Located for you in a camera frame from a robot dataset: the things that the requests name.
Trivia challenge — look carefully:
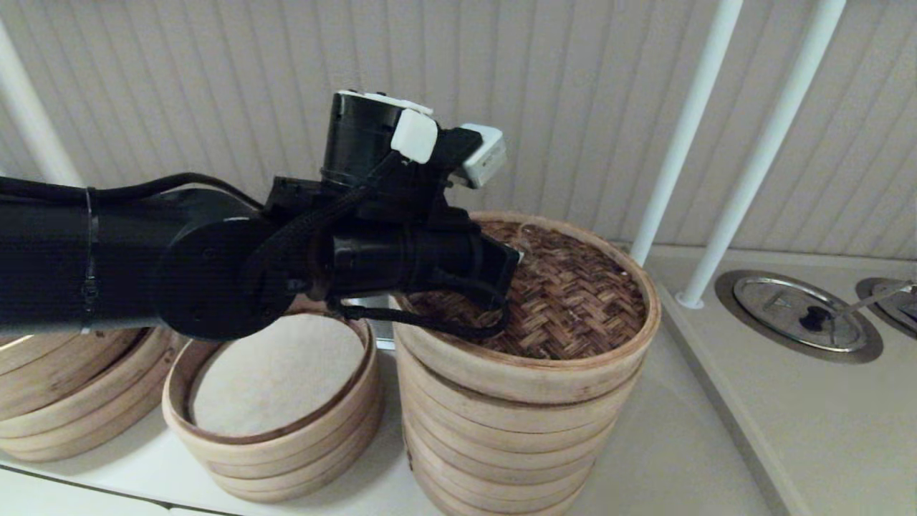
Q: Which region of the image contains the black braided arm sleeve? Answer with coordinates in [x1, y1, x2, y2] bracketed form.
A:
[244, 154, 402, 287]

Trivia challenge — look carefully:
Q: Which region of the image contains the thick white metal pole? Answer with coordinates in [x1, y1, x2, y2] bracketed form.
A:
[0, 18, 83, 188]

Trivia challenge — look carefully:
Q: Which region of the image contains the white cloth steamer liner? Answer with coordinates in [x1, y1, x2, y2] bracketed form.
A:
[190, 313, 366, 438]

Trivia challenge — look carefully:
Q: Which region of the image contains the short bamboo steamer stack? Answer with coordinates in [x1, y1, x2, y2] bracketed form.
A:
[162, 308, 383, 502]

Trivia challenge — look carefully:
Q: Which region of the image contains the round steel pot lid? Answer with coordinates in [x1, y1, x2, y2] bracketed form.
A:
[854, 278, 917, 341]

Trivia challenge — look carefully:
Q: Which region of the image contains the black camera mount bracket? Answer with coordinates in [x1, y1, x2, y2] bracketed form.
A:
[430, 129, 482, 209]

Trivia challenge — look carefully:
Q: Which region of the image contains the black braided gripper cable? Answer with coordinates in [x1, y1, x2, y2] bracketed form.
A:
[330, 276, 511, 342]

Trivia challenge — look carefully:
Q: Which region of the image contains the silver white wrist camera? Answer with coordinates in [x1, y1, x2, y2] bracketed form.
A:
[458, 123, 508, 189]

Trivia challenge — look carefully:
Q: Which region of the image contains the woven bamboo steamer lid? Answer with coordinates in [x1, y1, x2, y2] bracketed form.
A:
[394, 210, 661, 406]

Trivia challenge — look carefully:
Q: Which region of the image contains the tall bamboo steamer stack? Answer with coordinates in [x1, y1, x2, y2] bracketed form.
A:
[394, 337, 643, 516]

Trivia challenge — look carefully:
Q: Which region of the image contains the round steel lid black knob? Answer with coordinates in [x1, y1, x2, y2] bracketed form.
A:
[732, 278, 866, 353]

